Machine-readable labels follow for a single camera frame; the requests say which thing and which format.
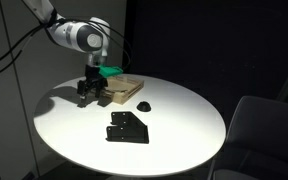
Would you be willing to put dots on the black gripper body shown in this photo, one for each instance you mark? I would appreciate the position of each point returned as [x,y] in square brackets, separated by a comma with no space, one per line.
[93,80]

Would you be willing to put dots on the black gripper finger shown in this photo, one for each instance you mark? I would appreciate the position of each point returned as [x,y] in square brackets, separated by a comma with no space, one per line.
[82,96]
[97,92]

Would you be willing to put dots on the wooden tray with slots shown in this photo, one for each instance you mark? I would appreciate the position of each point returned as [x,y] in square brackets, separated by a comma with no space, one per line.
[120,89]

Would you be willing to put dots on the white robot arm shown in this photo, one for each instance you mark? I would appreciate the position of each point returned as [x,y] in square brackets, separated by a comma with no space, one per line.
[87,36]

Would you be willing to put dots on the small black cone part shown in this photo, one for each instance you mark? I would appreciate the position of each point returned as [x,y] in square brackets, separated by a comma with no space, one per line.
[144,106]

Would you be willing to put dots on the white round table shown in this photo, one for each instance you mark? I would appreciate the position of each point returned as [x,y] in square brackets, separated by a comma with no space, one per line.
[164,129]

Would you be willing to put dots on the grey chair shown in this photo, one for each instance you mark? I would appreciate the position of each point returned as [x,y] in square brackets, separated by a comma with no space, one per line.
[256,144]

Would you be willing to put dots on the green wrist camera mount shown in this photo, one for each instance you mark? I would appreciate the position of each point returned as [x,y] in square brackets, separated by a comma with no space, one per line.
[107,71]

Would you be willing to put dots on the black angled bracket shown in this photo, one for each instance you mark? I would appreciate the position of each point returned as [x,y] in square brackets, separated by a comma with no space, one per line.
[126,127]

